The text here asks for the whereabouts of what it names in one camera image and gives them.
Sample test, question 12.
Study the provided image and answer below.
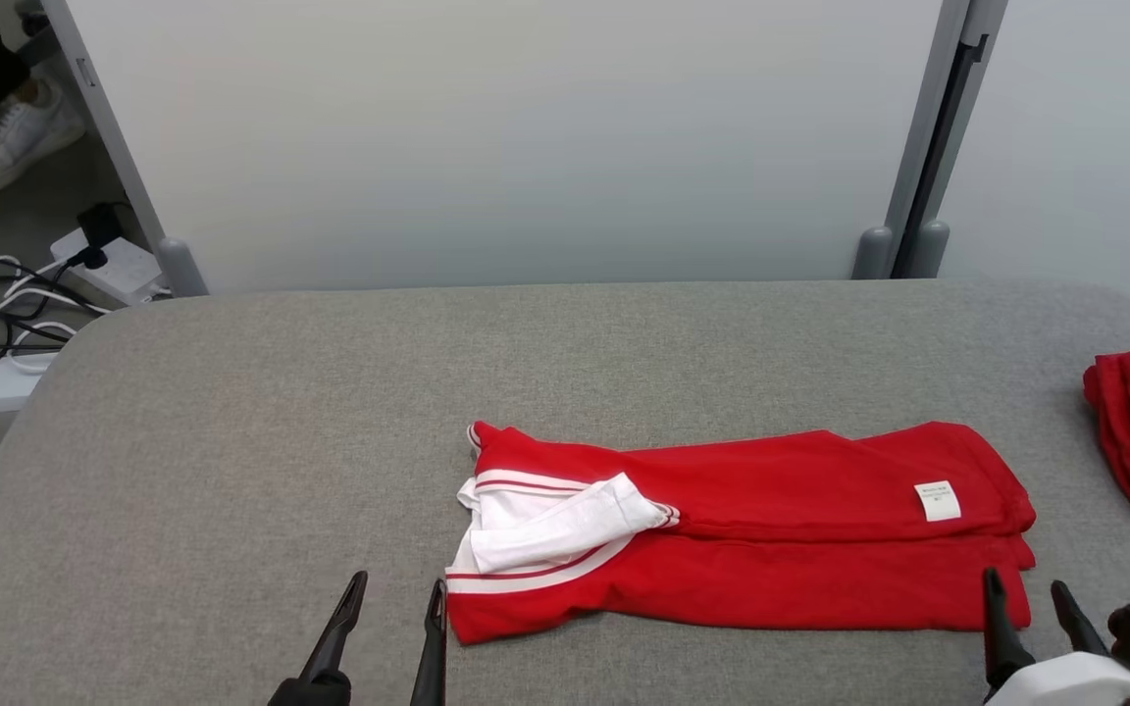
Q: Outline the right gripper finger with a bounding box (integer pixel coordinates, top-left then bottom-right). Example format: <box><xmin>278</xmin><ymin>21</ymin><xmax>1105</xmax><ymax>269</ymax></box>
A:
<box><xmin>981</xmin><ymin>566</ymin><xmax>1037</xmax><ymax>693</ymax></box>
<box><xmin>1051</xmin><ymin>580</ymin><xmax>1111</xmax><ymax>657</ymax></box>

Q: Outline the grey partition post with foot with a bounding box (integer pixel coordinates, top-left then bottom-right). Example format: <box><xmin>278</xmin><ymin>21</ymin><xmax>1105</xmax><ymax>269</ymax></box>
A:
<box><xmin>903</xmin><ymin>0</ymin><xmax>1012</xmax><ymax>280</ymax></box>
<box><xmin>35</xmin><ymin>0</ymin><xmax>211</xmax><ymax>298</ymax></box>
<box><xmin>851</xmin><ymin>0</ymin><xmax>978</xmax><ymax>280</ymax></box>

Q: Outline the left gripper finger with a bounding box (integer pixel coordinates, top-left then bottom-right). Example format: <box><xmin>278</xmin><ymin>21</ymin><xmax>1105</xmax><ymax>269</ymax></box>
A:
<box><xmin>300</xmin><ymin>570</ymin><xmax>370</xmax><ymax>684</ymax></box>
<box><xmin>410</xmin><ymin>578</ymin><xmax>449</xmax><ymax>706</ymax></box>

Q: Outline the red Bulls 23 jersey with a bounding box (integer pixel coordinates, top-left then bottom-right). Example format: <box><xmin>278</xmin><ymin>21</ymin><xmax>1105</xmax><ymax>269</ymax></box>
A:
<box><xmin>444</xmin><ymin>420</ymin><xmax>1037</xmax><ymax>645</ymax></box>

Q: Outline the white power strip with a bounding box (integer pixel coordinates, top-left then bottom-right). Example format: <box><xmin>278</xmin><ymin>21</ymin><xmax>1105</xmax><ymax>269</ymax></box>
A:
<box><xmin>50</xmin><ymin>230</ymin><xmax>170</xmax><ymax>307</ymax></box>

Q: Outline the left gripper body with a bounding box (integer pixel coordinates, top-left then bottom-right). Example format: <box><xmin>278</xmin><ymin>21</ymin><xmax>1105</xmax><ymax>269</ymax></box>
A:
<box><xmin>266</xmin><ymin>672</ymin><xmax>356</xmax><ymax>706</ymax></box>

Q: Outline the black power adapter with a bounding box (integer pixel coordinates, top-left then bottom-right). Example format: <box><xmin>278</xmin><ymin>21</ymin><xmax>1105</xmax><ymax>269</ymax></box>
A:
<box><xmin>77</xmin><ymin>203</ymin><xmax>127</xmax><ymax>251</ymax></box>

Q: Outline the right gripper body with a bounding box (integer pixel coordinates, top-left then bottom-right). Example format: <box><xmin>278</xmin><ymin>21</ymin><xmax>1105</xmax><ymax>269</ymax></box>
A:
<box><xmin>980</xmin><ymin>651</ymin><xmax>1130</xmax><ymax>706</ymax></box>

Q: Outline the white sneaker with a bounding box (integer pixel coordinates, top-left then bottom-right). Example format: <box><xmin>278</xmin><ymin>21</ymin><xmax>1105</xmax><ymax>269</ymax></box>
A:
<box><xmin>0</xmin><ymin>78</ymin><xmax>87</xmax><ymax>197</ymax></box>

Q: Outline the narrow white partition panel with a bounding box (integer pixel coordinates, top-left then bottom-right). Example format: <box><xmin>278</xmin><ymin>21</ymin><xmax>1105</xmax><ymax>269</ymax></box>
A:
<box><xmin>938</xmin><ymin>0</ymin><xmax>1130</xmax><ymax>315</ymax></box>

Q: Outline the wide white partition panel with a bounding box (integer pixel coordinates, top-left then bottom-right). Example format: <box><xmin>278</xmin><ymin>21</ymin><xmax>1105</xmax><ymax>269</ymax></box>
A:
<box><xmin>65</xmin><ymin>0</ymin><xmax>949</xmax><ymax>295</ymax></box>

